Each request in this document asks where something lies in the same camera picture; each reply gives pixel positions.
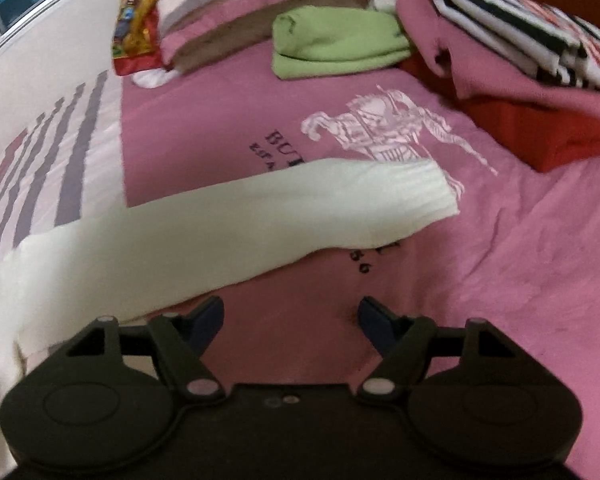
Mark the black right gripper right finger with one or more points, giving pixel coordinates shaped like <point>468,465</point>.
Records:
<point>408,345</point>

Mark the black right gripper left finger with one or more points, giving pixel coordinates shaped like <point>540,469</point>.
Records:
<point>157,362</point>

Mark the white knit sweater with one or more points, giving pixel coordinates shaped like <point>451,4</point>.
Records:
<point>130,262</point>

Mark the pink printed bed blanket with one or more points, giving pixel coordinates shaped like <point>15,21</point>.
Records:
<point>522,252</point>

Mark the striped bed sheet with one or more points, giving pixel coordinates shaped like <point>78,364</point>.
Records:
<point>66,164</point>

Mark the red folded garment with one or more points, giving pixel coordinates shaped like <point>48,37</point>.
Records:
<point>543,138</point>

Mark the pink folded garment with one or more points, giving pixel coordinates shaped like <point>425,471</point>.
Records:
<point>475,70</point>

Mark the colourful satin pillow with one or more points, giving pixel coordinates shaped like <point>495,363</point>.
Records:
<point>135,44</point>

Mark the folded green cloth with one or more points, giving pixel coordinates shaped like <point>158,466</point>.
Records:
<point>321,41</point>

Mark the pink beige striped pillow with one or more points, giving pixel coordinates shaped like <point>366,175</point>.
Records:
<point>245,15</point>

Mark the black white striped garment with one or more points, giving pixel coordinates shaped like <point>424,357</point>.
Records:
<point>545,43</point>

